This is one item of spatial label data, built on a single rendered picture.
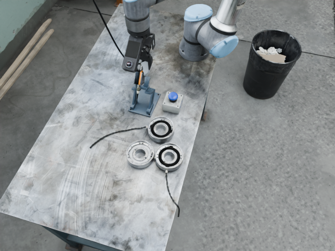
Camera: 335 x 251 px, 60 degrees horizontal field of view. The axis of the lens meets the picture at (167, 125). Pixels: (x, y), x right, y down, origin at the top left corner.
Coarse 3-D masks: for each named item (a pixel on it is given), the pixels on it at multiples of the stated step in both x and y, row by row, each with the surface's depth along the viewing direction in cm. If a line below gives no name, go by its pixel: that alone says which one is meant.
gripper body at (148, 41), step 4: (148, 28) 90; (128, 32) 91; (132, 32) 89; (140, 32) 89; (144, 32) 90; (148, 32) 97; (136, 36) 90; (140, 36) 92; (144, 36) 94; (148, 36) 97; (152, 36) 97; (144, 40) 96; (148, 40) 96; (152, 40) 98; (144, 44) 95; (148, 44) 95; (152, 44) 99; (144, 48) 94; (148, 48) 96; (152, 48) 101; (144, 52) 95; (148, 52) 97; (140, 56) 98; (144, 56) 97
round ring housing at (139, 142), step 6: (132, 144) 110; (138, 144) 110; (144, 144) 110; (150, 144) 109; (126, 150) 107; (138, 150) 110; (144, 150) 109; (126, 156) 106; (132, 162) 105; (150, 162) 106
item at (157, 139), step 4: (160, 116) 116; (152, 120) 115; (156, 120) 116; (164, 120) 116; (168, 120) 116; (148, 124) 114; (156, 124) 115; (160, 124) 115; (164, 124) 115; (172, 124) 114; (148, 128) 113; (156, 128) 115; (164, 128) 117; (148, 132) 113; (156, 132) 113; (164, 132) 113; (172, 132) 112; (152, 136) 111; (168, 136) 111; (156, 140) 112; (160, 140) 111; (164, 140) 112
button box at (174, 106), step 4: (168, 92) 122; (180, 96) 121; (164, 100) 119; (168, 100) 119; (176, 100) 119; (180, 100) 120; (164, 104) 118; (168, 104) 118; (172, 104) 118; (176, 104) 118; (180, 104) 120; (164, 108) 120; (168, 108) 120; (172, 108) 119; (176, 108) 118; (172, 112) 121; (176, 112) 120
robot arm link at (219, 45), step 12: (228, 0) 106; (240, 0) 105; (228, 12) 109; (240, 12) 110; (204, 24) 120; (216, 24) 113; (228, 24) 112; (204, 36) 119; (216, 36) 115; (228, 36) 114; (216, 48) 116; (228, 48) 119
